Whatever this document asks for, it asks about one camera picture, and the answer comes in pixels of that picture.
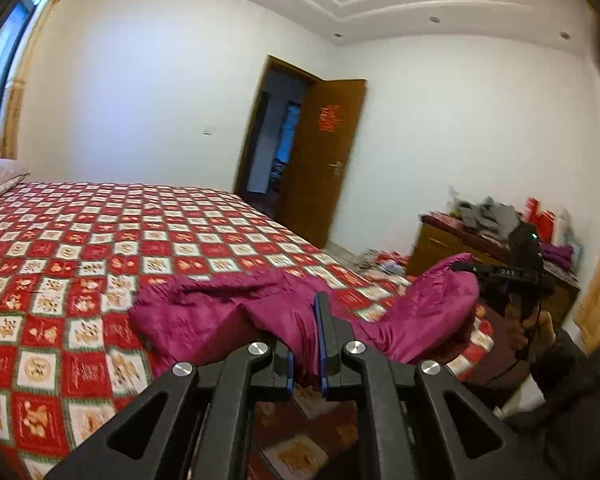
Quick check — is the magenta quilted down jacket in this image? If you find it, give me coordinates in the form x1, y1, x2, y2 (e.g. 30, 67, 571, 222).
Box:
129, 254, 479, 376

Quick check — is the person's right hand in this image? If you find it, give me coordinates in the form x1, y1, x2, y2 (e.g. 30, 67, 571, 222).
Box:
504, 304, 562, 364

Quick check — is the brown wooden dresser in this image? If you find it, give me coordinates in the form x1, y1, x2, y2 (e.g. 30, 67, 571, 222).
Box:
406, 214, 580, 323

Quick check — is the clutter on dresser top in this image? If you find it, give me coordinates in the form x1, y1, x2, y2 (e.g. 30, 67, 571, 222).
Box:
422, 188, 582, 273

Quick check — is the red patchwork bear bedspread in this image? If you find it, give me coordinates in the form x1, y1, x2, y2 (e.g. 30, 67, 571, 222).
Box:
0, 180, 496, 480

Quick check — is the red door decoration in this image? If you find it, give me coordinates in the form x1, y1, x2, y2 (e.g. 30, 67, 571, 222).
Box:
317, 104, 341, 133

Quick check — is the brown wooden door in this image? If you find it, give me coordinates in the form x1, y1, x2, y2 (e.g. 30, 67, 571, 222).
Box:
233, 56, 367, 248

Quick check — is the beige patterned curtain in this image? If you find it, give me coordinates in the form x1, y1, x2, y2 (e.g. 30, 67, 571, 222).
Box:
0, 0, 61, 159

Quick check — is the window with blue frame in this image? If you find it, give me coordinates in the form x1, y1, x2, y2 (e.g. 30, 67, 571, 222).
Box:
0, 0, 67, 137

